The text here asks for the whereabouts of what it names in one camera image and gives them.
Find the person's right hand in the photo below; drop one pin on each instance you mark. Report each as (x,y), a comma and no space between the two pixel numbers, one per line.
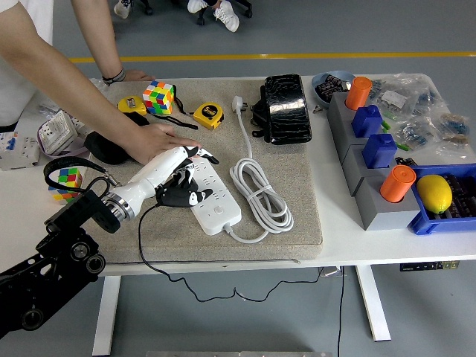
(152,141)

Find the person's left hand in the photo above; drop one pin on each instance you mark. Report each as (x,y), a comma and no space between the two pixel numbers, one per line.
(137,75)

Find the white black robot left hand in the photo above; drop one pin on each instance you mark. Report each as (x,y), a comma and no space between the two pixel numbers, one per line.
(152,175)

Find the black power adapter plug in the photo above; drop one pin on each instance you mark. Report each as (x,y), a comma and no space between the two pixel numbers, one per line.
(169,201)

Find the white power strip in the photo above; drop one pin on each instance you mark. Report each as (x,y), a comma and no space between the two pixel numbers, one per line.
(219,215)

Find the white wall socket panel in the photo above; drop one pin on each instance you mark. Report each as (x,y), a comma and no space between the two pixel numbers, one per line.
(56,130)

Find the person's right forearm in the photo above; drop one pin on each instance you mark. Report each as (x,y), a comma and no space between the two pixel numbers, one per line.
(74,89)

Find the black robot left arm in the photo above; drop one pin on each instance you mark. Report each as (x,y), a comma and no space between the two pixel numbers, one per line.
(82,208)

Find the person's left forearm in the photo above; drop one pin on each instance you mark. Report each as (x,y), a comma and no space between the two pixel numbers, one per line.
(94,37)

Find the black wristband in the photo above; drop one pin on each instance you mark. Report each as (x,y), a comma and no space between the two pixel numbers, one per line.
(113,77)

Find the yellow tape measure black clip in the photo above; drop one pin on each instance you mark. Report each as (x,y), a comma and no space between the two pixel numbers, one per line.
(130,103)

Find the large colourful puzzle cube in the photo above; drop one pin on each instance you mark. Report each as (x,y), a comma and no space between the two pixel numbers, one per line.
(159,97)

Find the black cloth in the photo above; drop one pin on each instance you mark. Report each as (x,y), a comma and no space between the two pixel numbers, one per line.
(104,148)

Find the yellow tape measure round label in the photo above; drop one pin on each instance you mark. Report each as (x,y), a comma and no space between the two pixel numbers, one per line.
(208,113)

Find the black office chair base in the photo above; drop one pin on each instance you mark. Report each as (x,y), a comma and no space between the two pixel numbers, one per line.
(201,18)
(148,9)

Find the white sneaker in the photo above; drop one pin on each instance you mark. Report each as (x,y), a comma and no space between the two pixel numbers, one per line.
(227,18)
(199,5)
(122,9)

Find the small white socket panel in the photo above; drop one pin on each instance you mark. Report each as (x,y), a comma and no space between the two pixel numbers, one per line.
(80,124)

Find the small colourful puzzle cube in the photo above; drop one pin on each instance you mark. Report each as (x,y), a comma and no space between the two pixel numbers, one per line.
(68,178)

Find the clear bag metal parts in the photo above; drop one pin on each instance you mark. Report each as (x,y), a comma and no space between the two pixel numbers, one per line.
(48,108)

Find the white circuit breaker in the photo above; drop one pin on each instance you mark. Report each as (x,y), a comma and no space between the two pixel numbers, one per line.
(18,148)

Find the glossy black case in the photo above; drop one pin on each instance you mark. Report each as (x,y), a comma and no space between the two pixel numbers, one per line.
(288,108)

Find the white table leg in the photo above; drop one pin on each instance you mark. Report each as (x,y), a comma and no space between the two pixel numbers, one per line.
(373,305)
(106,316)

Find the grey-brown fabric mat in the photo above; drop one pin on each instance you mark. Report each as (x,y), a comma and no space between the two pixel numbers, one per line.
(301,186)

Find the small metal clip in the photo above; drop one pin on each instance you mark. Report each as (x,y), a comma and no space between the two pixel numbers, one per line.
(317,109)

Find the light blue bowl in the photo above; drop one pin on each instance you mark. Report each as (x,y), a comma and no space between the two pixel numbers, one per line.
(319,80)

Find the black components in bowl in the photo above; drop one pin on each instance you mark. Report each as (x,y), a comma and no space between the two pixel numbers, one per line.
(329,88)

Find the grey holder block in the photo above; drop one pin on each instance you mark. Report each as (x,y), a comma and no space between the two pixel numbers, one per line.
(353,163)
(336,111)
(386,219)

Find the orange cylinder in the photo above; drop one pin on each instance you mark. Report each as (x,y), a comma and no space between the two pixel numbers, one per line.
(397,184)
(359,93)

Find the blue bottle-shaped block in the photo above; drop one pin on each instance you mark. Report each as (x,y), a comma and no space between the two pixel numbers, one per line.
(366,121)
(379,150)

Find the green plastic connector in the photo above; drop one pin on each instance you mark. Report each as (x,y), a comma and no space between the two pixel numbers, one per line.
(386,124)
(403,146)

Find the clear bag white label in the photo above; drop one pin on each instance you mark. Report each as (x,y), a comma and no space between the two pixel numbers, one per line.
(394,98)

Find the small black electronic component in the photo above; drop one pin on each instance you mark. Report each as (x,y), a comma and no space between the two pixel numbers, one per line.
(405,161)

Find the clear bag blue components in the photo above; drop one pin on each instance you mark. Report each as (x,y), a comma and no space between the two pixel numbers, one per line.
(414,134)

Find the clear bag dark components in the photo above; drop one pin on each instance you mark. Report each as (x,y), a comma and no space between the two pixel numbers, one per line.
(425,94)

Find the blue plastic bin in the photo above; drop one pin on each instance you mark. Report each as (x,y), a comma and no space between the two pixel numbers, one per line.
(427,223)

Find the black table control panel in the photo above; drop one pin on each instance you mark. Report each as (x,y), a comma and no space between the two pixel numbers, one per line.
(416,266)

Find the yellow lemon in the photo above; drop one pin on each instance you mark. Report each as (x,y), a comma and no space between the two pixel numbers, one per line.
(434,193)

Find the clear bag brown resistors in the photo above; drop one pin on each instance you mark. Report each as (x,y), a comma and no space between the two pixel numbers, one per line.
(453,128)

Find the black components in bin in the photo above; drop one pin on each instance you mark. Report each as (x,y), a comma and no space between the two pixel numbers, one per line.
(463,197)

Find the metal bracket under table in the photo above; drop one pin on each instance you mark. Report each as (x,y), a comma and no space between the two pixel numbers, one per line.
(329,272)

